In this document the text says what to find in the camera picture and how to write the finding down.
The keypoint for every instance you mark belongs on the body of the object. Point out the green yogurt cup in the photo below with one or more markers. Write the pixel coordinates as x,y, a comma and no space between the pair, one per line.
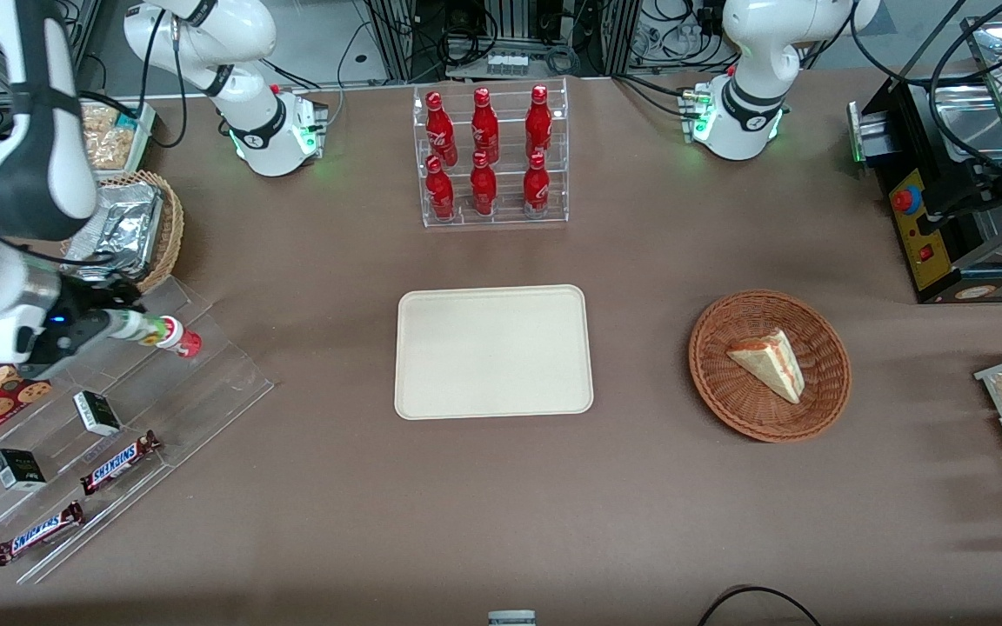
140,328

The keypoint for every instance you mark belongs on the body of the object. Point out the tan wicker basket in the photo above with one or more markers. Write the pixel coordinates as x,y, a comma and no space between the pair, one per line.
172,226

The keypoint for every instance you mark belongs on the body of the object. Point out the stacked aluminium foil trays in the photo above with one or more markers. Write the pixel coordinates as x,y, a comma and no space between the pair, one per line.
127,226

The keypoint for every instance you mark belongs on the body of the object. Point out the white snack bin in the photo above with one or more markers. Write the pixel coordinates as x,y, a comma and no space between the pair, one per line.
146,148

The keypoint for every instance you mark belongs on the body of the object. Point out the clear bag of crackers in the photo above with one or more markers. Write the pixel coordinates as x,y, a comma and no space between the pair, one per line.
105,143

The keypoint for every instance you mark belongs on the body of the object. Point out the red cola bottle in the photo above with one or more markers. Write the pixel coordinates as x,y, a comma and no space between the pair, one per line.
483,187
538,122
440,130
536,187
484,126
440,191

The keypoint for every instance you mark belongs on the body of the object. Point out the brown round wicker basket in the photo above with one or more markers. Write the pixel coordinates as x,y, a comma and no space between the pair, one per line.
727,396

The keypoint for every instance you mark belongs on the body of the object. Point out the teal snack packet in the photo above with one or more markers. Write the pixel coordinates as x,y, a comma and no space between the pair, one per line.
128,122

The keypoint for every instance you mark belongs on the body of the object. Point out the wrapped triangle sandwich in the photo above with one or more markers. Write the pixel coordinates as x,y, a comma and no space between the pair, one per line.
771,365

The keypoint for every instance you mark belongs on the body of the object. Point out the red yogurt cup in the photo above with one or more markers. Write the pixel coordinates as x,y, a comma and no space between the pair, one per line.
181,339

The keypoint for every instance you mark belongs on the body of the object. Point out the clear acrylic stepped display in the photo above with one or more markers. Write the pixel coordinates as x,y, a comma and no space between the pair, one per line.
205,391

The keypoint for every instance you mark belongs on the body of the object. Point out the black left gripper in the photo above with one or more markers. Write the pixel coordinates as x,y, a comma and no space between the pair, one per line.
981,184

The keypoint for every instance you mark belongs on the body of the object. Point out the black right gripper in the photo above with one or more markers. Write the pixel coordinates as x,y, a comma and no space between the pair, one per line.
76,315

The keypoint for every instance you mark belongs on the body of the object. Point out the Snickers chocolate bar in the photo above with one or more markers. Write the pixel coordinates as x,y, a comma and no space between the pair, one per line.
118,462
38,533

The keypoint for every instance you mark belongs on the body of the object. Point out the black sealing machine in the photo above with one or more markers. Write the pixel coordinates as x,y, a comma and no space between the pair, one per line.
918,235

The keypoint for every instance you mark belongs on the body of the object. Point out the aluminium frame rack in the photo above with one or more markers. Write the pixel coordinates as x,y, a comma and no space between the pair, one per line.
397,43

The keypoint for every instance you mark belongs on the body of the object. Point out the clear acrylic bottle rack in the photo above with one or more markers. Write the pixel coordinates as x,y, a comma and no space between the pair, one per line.
510,217

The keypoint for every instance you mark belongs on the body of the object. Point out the cream plastic tray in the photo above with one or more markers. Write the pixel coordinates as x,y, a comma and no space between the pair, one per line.
492,352

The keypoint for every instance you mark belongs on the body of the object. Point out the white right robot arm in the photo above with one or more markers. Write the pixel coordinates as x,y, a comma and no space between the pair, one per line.
31,174

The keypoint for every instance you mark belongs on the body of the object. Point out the small grey device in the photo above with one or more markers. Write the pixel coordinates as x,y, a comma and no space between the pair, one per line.
511,618

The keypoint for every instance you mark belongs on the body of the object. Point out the small black box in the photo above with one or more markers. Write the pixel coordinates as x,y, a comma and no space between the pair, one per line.
18,469
97,413

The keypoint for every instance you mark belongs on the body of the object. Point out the white power strip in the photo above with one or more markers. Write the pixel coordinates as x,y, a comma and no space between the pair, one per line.
507,63

